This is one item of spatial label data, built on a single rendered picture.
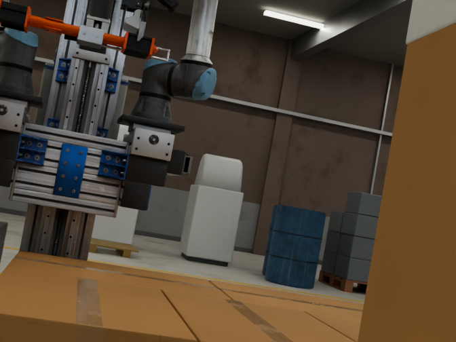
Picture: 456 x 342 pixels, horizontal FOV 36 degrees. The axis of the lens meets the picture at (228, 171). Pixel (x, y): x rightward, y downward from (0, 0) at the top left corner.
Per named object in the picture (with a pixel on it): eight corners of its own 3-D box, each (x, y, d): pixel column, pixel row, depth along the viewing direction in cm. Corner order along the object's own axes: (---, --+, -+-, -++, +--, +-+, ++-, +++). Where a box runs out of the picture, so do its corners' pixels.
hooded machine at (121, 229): (131, 250, 904) (153, 127, 911) (78, 242, 887) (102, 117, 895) (124, 244, 980) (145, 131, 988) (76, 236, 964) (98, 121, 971)
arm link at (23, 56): (11, 62, 237) (18, 22, 238) (-12, 61, 246) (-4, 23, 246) (40, 70, 247) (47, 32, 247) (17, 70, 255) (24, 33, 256)
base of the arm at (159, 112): (127, 119, 262) (132, 93, 263) (167, 127, 266) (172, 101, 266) (131, 116, 248) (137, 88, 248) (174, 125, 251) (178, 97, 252)
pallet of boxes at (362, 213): (344, 292, 861) (361, 191, 866) (317, 281, 945) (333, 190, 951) (434, 305, 890) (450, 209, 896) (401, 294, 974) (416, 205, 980)
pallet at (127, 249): (131, 252, 873) (133, 245, 874) (138, 259, 801) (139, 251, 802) (44, 239, 850) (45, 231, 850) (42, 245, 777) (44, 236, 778)
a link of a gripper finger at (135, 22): (121, 37, 200) (126, 10, 204) (142, 42, 201) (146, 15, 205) (123, 31, 197) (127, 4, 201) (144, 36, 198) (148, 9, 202)
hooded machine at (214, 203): (175, 254, 966) (193, 153, 972) (220, 261, 982) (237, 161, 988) (185, 260, 897) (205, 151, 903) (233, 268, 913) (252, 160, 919)
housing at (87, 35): (77, 39, 198) (80, 24, 198) (76, 43, 204) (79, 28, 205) (102, 45, 199) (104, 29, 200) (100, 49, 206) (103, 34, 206)
